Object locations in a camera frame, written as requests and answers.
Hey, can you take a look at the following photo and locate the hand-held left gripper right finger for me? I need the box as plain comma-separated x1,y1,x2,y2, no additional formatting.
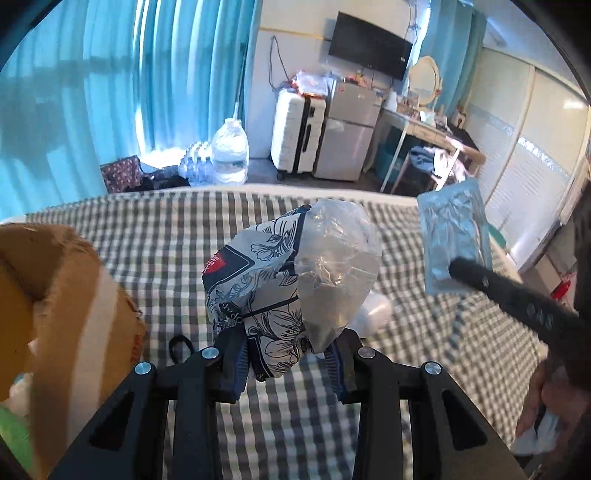
324,331,528,480

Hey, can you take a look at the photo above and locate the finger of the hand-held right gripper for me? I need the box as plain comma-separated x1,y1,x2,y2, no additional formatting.
449,257,579,348

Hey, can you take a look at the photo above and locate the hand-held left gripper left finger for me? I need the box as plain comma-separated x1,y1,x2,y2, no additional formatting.
48,327,251,480

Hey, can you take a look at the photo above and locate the silver foil packet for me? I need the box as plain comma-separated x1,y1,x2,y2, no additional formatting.
416,178,494,296

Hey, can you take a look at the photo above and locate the floral printed plastic bag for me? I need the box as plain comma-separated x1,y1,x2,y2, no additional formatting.
202,198,384,383

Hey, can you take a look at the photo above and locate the brown cardboard box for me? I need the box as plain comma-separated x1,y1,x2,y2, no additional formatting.
0,223,147,480

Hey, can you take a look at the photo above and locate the checked cloth desktop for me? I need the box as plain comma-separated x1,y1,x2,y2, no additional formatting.
23,185,551,480

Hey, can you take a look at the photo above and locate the person's right hand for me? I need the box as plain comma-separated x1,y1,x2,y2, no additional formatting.
516,357,579,431

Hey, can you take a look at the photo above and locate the chair with clothes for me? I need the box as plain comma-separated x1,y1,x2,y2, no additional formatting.
407,144,477,191

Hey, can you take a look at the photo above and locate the white wardrobe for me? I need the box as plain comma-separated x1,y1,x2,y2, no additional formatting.
478,44,591,274

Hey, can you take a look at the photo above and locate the blue bin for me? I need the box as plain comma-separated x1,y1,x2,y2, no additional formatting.
375,144,401,184

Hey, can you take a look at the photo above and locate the wooden dressing table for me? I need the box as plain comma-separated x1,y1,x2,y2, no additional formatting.
379,107,486,195

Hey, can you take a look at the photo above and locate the black bag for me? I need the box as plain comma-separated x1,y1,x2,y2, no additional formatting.
137,165,191,191

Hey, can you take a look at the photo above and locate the pack of water bottles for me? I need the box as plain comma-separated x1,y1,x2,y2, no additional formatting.
177,142,216,186

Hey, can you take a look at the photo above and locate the large water jug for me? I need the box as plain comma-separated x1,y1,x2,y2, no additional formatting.
211,117,251,186

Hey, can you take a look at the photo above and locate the patterned fabric bag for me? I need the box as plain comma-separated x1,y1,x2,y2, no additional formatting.
100,155,145,195

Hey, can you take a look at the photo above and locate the silver mini fridge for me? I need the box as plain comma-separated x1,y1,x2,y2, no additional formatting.
313,81,383,182

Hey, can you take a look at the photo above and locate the oval vanity mirror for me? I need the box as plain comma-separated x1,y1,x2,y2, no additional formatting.
408,55,443,110

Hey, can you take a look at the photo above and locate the white suitcase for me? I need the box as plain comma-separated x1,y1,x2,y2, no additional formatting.
270,87,329,182

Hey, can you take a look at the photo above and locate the black television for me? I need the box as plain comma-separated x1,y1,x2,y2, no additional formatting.
327,11,414,81

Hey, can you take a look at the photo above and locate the blue curtain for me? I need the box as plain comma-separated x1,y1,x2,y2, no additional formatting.
0,0,259,221

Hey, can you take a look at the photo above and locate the black strap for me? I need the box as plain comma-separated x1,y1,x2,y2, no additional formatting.
167,335,195,366

